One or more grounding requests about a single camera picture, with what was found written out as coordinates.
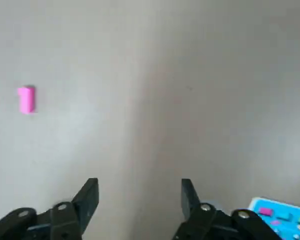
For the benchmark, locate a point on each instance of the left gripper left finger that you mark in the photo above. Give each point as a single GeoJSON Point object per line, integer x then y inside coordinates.
{"type": "Point", "coordinates": [65, 220]}

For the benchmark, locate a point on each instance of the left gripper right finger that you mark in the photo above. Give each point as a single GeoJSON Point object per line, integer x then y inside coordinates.
{"type": "Point", "coordinates": [205, 222]}

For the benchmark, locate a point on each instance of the pink rectangular block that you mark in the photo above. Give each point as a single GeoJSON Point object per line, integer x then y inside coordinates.
{"type": "Point", "coordinates": [265, 212]}

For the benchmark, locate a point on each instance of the blue wooden toy board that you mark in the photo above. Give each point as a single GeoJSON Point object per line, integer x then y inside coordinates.
{"type": "Point", "coordinates": [290, 207]}

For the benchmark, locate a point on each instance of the pink number one piece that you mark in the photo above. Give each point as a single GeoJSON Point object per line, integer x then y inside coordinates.
{"type": "Point", "coordinates": [27, 100]}

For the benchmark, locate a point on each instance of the cyan rectangular block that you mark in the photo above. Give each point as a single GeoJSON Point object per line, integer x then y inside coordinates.
{"type": "Point", "coordinates": [284, 216]}

